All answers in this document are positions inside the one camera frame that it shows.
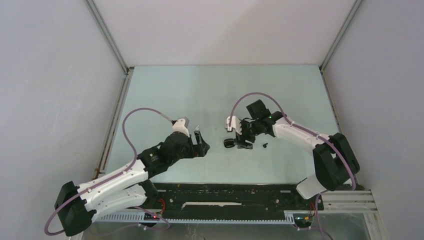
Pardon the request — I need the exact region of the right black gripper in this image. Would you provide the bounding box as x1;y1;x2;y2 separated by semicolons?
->
234;119;262;150

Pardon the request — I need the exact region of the black earbud charging case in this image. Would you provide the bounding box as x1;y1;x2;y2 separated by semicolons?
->
223;138;236;149

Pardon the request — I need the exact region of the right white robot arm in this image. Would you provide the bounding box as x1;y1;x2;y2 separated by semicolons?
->
225;100;360;209

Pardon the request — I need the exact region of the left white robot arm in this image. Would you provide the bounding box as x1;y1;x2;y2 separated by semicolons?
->
54;130;210;237

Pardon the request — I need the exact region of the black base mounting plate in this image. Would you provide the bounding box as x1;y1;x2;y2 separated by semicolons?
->
141;183;324;220

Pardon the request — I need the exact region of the aluminium extrusion base right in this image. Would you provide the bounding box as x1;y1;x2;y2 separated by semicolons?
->
321;190;378;214

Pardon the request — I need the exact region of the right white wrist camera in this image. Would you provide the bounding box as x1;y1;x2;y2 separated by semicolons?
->
225;116;242;135

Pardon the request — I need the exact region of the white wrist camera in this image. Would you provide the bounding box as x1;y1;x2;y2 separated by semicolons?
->
225;116;242;135
172;117;190;137

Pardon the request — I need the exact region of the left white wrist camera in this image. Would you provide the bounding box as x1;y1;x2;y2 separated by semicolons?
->
172;117;190;137

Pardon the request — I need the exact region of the white cable duct rail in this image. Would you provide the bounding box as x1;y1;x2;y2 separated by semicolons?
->
96;211;295;225

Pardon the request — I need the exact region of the left aluminium frame post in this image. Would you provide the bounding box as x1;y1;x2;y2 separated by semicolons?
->
84;0;130;74

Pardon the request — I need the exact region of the aluminium frame post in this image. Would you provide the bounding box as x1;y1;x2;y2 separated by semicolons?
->
319;0;364;74
84;0;130;74

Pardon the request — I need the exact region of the right aluminium frame post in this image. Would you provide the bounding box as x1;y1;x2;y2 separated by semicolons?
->
319;0;364;74

